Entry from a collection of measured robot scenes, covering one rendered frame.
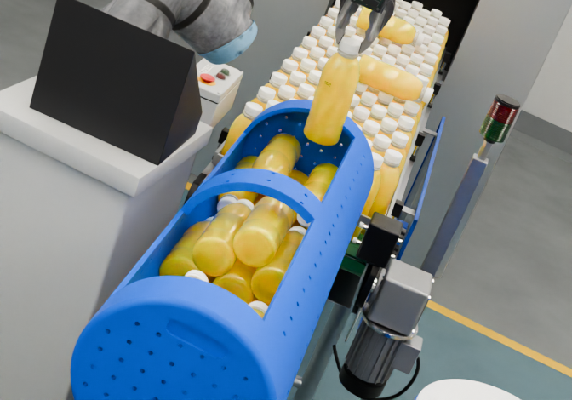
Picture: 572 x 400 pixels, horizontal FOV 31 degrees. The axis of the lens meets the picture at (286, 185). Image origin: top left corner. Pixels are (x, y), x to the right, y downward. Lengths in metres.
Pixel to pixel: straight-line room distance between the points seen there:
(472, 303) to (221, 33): 2.61
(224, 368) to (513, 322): 3.09
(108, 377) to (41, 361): 0.62
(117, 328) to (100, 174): 0.47
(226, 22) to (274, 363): 0.80
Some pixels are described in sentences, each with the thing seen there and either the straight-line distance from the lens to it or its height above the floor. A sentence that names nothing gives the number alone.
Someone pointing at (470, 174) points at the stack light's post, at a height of 1.06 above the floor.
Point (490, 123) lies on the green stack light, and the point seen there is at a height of 1.20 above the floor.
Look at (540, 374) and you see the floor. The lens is 4.12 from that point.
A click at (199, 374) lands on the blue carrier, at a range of 1.37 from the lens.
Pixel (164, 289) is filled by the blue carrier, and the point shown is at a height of 1.22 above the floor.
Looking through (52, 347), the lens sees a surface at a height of 0.75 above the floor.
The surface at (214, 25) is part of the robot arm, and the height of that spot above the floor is 1.35.
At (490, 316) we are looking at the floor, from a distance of 4.33.
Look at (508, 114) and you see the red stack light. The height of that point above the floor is 1.24.
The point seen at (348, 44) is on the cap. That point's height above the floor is 1.40.
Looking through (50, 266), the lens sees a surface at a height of 0.90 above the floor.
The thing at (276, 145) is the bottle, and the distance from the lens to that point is 2.05.
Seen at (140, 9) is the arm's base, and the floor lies 1.36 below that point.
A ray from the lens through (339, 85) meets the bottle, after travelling 1.94.
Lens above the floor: 1.95
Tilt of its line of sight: 25 degrees down
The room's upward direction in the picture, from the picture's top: 21 degrees clockwise
